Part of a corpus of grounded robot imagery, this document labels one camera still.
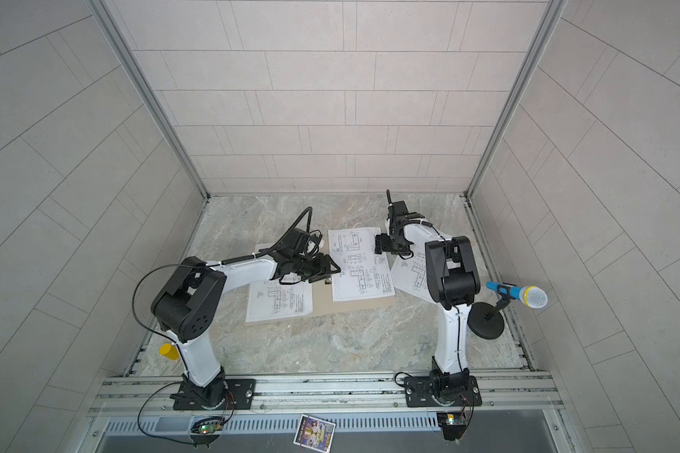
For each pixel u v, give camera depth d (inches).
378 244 35.6
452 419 27.2
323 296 34.9
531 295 24.8
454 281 21.3
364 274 36.9
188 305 18.8
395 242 33.6
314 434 25.6
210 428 25.2
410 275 36.9
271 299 34.5
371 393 28.6
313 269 31.3
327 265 32.4
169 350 28.6
